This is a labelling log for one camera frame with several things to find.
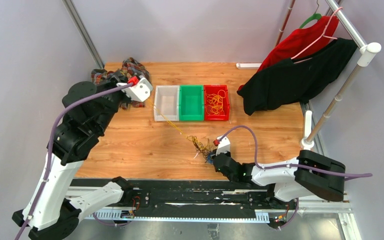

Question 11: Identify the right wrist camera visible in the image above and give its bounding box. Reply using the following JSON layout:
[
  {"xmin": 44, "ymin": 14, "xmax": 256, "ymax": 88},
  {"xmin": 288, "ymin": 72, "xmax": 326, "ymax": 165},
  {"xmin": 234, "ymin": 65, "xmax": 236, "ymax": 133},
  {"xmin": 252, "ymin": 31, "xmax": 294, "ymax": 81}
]
[{"xmin": 213, "ymin": 136, "xmax": 231, "ymax": 156}]

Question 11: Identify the white plastic bin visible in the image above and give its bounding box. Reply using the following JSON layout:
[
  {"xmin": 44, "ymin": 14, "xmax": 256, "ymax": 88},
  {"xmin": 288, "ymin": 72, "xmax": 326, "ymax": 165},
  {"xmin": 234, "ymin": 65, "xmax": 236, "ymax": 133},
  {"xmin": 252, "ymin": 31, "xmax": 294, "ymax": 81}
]
[{"xmin": 153, "ymin": 85, "xmax": 180, "ymax": 122}]

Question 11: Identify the plaid flannel shirt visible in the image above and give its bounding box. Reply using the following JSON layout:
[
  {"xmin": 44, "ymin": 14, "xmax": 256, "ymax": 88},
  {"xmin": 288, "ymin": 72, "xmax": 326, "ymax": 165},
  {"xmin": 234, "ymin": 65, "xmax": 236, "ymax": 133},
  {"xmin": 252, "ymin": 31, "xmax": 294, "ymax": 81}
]
[{"xmin": 91, "ymin": 57, "xmax": 151, "ymax": 109}]

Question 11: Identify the green hanger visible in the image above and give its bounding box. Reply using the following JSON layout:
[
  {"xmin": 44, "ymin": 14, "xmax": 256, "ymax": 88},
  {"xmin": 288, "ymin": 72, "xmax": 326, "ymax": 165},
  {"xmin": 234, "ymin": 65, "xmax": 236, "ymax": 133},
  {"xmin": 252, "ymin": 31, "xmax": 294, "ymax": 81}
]
[{"xmin": 299, "ymin": 0, "xmax": 322, "ymax": 29}]

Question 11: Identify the metal clothes rack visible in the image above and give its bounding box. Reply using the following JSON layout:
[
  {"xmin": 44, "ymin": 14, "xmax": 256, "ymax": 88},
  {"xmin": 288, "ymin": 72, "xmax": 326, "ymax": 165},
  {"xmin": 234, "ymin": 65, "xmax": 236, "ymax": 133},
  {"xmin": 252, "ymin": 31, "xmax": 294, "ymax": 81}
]
[{"xmin": 300, "ymin": 0, "xmax": 382, "ymax": 150}]

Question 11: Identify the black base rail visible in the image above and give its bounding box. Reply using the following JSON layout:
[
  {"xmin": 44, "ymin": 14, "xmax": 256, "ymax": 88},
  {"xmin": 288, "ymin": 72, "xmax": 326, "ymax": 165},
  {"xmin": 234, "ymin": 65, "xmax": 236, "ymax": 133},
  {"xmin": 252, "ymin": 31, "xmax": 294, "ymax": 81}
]
[{"xmin": 69, "ymin": 178, "xmax": 299, "ymax": 220}]

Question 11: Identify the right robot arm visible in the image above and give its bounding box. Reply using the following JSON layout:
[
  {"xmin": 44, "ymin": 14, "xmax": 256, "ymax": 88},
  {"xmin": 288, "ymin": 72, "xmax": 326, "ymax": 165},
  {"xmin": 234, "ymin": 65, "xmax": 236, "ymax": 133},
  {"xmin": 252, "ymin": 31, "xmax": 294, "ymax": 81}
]
[{"xmin": 210, "ymin": 150, "xmax": 346, "ymax": 209}]

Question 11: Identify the yellow cable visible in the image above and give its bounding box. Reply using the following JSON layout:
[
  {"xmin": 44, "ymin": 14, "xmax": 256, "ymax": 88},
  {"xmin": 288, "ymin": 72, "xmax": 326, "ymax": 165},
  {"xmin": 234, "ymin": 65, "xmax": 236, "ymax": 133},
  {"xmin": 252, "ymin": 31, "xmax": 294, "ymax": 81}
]
[{"xmin": 205, "ymin": 91, "xmax": 228, "ymax": 117}]

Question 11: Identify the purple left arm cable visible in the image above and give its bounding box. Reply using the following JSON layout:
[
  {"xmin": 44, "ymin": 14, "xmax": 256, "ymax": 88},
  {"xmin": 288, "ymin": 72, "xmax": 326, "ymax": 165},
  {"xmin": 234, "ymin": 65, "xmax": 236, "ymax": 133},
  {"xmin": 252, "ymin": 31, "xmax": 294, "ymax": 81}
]
[{"xmin": 13, "ymin": 77, "xmax": 140, "ymax": 240}]

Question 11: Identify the cable bundle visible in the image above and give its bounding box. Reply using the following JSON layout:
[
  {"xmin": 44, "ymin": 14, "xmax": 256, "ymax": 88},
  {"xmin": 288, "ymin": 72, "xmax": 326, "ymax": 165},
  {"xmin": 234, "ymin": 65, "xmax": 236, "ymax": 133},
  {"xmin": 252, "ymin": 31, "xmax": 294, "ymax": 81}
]
[{"xmin": 145, "ymin": 97, "xmax": 218, "ymax": 165}]

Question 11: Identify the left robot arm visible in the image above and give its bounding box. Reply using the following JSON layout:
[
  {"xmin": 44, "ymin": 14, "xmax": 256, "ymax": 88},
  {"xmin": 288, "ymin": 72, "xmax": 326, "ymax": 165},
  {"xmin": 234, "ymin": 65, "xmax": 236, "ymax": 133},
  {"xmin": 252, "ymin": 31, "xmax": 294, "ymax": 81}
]
[{"xmin": 12, "ymin": 76, "xmax": 152, "ymax": 240}]

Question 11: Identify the red shirt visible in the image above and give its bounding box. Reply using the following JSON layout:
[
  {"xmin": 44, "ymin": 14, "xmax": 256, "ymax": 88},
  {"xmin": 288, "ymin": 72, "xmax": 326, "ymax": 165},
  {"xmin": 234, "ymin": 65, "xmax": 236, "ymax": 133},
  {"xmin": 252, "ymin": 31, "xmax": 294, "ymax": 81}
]
[{"xmin": 257, "ymin": 14, "xmax": 340, "ymax": 71}]

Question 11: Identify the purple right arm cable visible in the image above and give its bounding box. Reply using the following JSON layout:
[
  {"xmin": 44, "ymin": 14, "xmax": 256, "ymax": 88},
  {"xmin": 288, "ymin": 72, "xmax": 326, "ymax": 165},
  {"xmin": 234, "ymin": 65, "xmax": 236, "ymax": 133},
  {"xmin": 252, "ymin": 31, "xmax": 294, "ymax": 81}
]
[{"xmin": 213, "ymin": 125, "xmax": 373, "ymax": 229}]

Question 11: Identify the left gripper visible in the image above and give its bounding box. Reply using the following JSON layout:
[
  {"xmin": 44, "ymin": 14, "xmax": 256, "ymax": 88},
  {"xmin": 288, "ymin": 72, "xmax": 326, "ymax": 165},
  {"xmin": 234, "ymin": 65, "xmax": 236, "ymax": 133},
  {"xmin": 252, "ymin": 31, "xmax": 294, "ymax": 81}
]
[{"xmin": 93, "ymin": 69, "xmax": 135, "ymax": 133}]

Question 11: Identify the green plastic bin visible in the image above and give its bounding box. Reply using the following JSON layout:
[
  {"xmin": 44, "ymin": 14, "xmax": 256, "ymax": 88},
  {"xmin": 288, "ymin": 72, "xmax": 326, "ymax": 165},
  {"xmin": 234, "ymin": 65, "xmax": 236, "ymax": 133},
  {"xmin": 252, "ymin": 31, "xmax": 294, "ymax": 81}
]
[{"xmin": 179, "ymin": 85, "xmax": 204, "ymax": 122}]

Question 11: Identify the black shirt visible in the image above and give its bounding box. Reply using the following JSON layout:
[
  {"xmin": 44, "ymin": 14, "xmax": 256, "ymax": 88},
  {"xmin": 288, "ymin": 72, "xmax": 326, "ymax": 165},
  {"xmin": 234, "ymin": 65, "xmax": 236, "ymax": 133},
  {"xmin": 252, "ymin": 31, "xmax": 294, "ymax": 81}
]
[{"xmin": 237, "ymin": 38, "xmax": 357, "ymax": 116}]

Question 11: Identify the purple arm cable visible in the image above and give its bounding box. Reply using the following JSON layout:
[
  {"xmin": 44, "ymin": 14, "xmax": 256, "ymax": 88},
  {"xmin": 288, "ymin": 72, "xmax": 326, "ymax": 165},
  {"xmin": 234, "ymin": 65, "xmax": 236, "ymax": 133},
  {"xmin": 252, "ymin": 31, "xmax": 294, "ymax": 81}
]
[
  {"xmin": 13, "ymin": 77, "xmax": 140, "ymax": 240},
  {"xmin": 213, "ymin": 125, "xmax": 373, "ymax": 229}
]

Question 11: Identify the pink hanger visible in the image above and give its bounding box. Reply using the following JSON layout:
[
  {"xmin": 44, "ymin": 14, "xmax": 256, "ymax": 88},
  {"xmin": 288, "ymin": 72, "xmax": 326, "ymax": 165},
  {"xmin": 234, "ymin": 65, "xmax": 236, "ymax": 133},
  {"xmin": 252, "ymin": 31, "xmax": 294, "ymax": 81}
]
[{"xmin": 289, "ymin": 7, "xmax": 344, "ymax": 61}]

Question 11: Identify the red plastic bin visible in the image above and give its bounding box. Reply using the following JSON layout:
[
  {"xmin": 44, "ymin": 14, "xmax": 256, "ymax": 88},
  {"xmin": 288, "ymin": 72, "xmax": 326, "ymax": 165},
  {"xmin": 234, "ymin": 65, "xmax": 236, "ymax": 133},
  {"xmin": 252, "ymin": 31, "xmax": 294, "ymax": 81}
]
[{"xmin": 203, "ymin": 84, "xmax": 230, "ymax": 121}]

